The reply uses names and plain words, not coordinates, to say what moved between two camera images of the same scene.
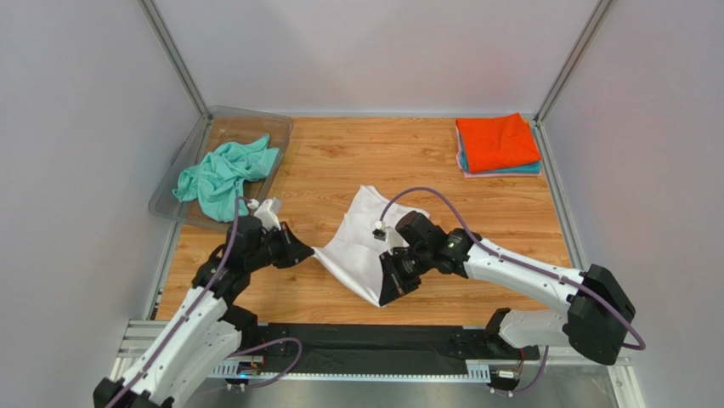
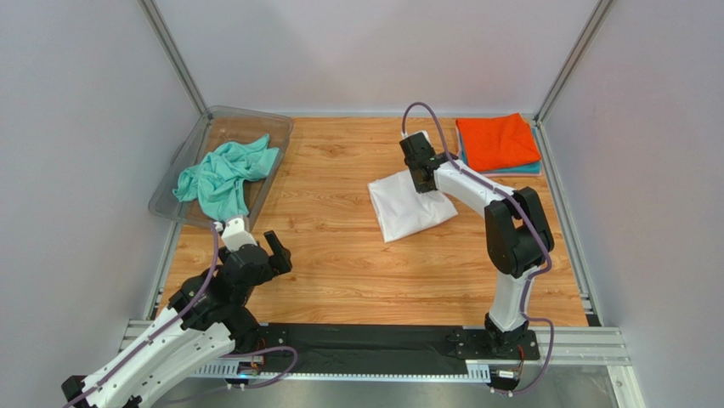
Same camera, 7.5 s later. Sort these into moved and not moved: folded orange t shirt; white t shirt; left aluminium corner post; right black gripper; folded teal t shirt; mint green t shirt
Moved: right black gripper; white t shirt
Not moved: left aluminium corner post; folded orange t shirt; folded teal t shirt; mint green t shirt
